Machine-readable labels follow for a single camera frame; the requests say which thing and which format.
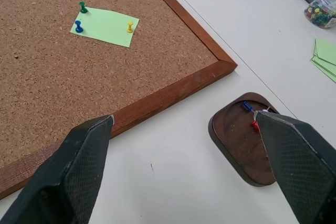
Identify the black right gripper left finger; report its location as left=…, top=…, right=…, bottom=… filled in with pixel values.
left=0, top=114, right=116, bottom=224

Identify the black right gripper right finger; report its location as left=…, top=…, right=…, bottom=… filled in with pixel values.
left=254, top=110, right=336, bottom=224

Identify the cork board with wooden frame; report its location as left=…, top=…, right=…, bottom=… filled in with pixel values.
left=0, top=0, right=239, bottom=200

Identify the dark brown wooden tray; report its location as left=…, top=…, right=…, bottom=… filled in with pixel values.
left=208, top=92, right=280, bottom=187

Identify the light green paper note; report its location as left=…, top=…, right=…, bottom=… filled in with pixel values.
left=69, top=7, right=140, bottom=48

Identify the clear jar of push pins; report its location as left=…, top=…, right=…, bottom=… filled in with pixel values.
left=303, top=0, right=336, bottom=29

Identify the stack of green paper notes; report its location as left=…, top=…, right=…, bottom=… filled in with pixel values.
left=310, top=38, right=336, bottom=83

